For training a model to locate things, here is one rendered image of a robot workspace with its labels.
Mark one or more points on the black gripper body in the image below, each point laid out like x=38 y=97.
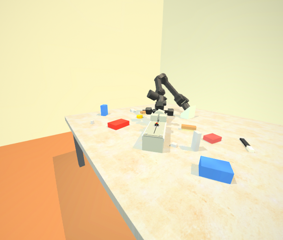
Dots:
x=169 y=112

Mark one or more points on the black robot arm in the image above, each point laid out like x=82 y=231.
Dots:
x=158 y=95

